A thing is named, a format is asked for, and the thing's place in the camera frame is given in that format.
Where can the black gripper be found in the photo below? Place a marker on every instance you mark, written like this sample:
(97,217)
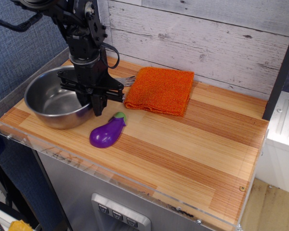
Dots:
(92,83)

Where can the silver metal bowl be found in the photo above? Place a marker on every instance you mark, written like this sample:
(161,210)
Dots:
(54,106)

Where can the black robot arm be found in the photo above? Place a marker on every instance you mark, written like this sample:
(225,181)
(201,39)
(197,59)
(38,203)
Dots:
(80,26)

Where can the purple toy eggplant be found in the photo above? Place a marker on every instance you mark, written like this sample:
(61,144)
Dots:
(107,134)

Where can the orange folded cloth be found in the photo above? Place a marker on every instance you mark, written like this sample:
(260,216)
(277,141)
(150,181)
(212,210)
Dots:
(158,90)

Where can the stainless toy fridge cabinet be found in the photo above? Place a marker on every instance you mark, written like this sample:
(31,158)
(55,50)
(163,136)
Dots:
(74,189)

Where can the silver dispenser button panel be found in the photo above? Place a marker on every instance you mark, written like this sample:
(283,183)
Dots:
(112,216)

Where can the clear acrylic edge guard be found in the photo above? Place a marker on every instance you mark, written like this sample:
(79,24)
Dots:
(200,169)

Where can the white toy sink unit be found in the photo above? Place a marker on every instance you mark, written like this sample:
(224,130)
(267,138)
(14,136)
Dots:
(273,164)

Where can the red handled metal fork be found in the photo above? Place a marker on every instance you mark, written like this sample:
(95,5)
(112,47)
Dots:
(126,81)

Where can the dark left vertical post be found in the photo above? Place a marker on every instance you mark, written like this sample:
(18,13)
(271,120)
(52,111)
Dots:
(92,13)

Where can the dark vertical post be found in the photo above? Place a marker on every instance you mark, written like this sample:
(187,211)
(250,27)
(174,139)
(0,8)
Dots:
(277,88)
(92,13)

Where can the dark right vertical post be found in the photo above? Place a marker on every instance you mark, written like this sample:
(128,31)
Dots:
(277,88)

